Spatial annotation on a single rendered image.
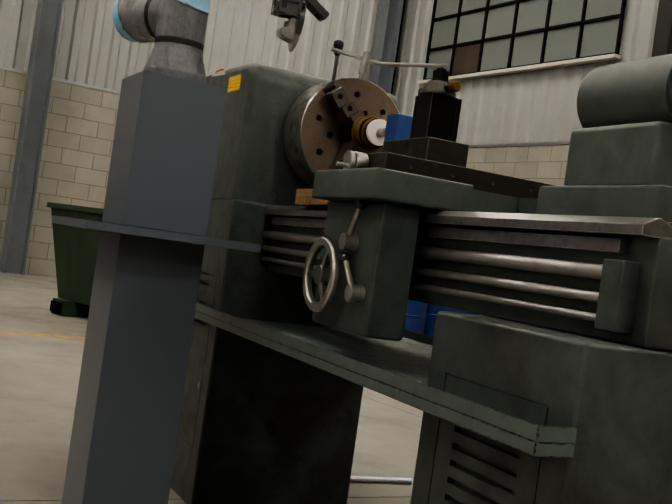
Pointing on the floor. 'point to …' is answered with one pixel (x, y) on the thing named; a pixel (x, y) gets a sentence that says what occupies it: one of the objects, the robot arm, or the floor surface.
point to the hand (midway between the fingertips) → (293, 47)
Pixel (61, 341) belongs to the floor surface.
